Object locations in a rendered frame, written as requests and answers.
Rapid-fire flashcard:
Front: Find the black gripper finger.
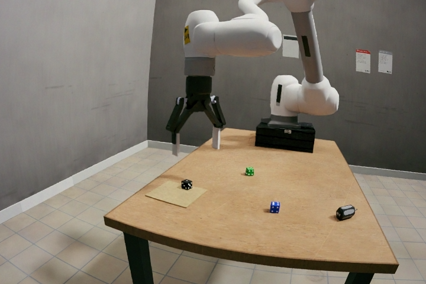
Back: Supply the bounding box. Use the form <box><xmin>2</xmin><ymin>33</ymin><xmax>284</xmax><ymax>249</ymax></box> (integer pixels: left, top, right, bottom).
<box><xmin>202</xmin><ymin>96</ymin><xmax>226</xmax><ymax>149</ymax></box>
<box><xmin>166</xmin><ymin>97</ymin><xmax>200</xmax><ymax>157</ymax></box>

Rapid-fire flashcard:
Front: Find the blue die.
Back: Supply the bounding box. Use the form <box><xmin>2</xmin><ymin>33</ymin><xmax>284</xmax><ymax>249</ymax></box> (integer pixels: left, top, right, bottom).
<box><xmin>270</xmin><ymin>202</ymin><xmax>280</xmax><ymax>213</ymax></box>

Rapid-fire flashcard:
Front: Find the green die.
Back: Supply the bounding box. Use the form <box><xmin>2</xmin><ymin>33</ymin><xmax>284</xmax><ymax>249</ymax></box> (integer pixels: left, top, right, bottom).
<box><xmin>246</xmin><ymin>167</ymin><xmax>254</xmax><ymax>176</ymax></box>

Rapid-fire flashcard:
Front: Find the beige square mat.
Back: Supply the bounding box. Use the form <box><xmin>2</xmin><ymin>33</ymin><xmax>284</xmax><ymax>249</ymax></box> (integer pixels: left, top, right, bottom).
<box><xmin>145</xmin><ymin>181</ymin><xmax>208</xmax><ymax>208</ymax></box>

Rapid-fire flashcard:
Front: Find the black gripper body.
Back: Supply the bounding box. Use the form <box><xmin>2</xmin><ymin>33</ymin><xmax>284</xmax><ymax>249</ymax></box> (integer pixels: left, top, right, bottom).
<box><xmin>186</xmin><ymin>76</ymin><xmax>212</xmax><ymax>112</ymax></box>

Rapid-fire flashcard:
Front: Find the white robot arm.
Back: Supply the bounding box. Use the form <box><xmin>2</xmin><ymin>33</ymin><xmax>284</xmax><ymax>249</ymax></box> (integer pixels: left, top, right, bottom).
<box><xmin>183</xmin><ymin>0</ymin><xmax>339</xmax><ymax>128</ymax></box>

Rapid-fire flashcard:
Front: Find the black die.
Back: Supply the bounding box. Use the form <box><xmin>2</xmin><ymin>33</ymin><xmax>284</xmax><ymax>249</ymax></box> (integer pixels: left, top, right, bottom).
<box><xmin>182</xmin><ymin>179</ymin><xmax>192</xmax><ymax>190</ymax></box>

